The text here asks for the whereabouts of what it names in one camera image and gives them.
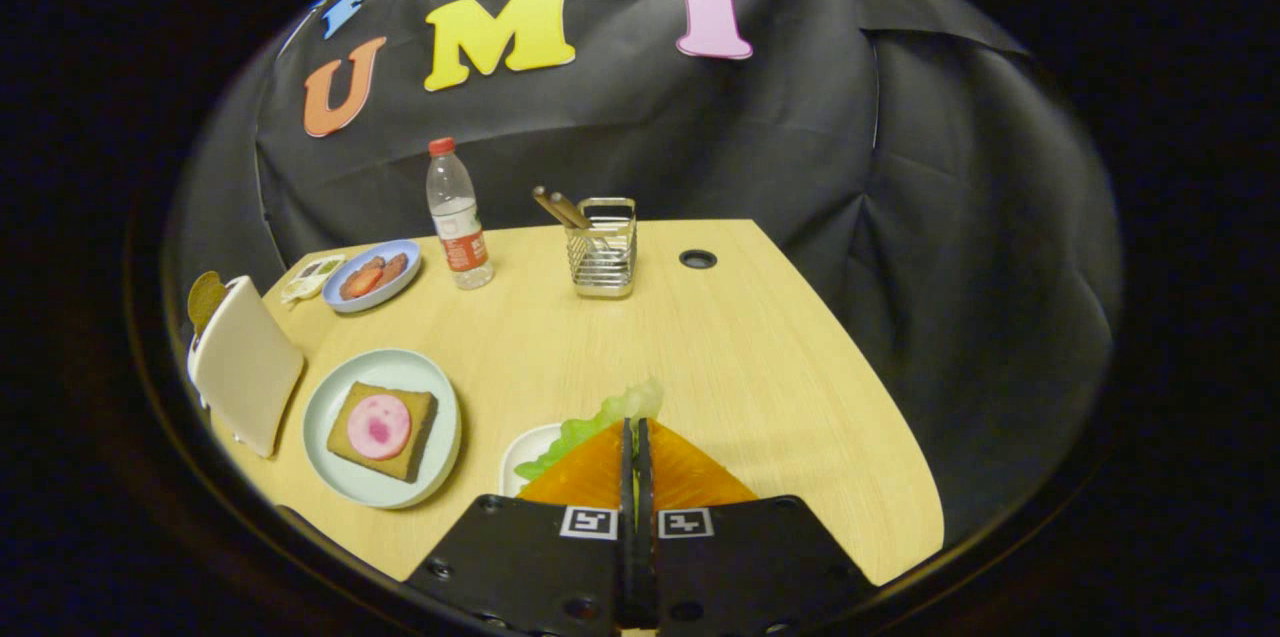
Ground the green lettuce leaf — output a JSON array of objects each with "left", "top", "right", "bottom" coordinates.
[{"left": 513, "top": 377, "right": 665, "bottom": 484}]

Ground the metal wire utensil holder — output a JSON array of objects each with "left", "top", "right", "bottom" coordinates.
[{"left": 564, "top": 197, "right": 638, "bottom": 300}]

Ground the wooden chopstick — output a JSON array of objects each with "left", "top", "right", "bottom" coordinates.
[
  {"left": 550, "top": 192, "right": 593, "bottom": 230},
  {"left": 532, "top": 185, "right": 581, "bottom": 230}
]

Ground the toasted brown bread slice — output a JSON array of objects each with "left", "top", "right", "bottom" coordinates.
[{"left": 188, "top": 270, "right": 229, "bottom": 336}]

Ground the black backdrop cloth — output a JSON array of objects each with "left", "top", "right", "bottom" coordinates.
[{"left": 165, "top": 0, "right": 1123, "bottom": 548}]

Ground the clear plastic bottle red cap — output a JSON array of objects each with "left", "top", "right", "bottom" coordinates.
[{"left": 426, "top": 137, "right": 495, "bottom": 291}]

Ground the light green plate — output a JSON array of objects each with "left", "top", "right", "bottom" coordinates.
[{"left": 302, "top": 348, "right": 462, "bottom": 510}]

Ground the blue plate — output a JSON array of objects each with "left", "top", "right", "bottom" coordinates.
[{"left": 323, "top": 239, "right": 423, "bottom": 315}]

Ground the small white dish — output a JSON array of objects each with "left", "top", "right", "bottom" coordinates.
[{"left": 499, "top": 422, "right": 566, "bottom": 498}]

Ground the brown bread slice with ham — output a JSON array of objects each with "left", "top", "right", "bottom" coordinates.
[{"left": 326, "top": 381, "right": 439, "bottom": 484}]

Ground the white toaster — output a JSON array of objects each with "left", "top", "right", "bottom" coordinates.
[{"left": 186, "top": 275, "right": 305, "bottom": 459}]

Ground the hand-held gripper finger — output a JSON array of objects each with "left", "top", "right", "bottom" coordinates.
[
  {"left": 636, "top": 417, "right": 881, "bottom": 637},
  {"left": 405, "top": 417, "right": 637, "bottom": 637}
]

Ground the pink ham slice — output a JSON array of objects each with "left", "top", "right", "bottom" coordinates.
[{"left": 346, "top": 393, "right": 413, "bottom": 461}]

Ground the white divided snack tray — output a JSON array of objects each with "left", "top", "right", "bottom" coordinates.
[{"left": 280, "top": 255, "right": 347, "bottom": 306}]

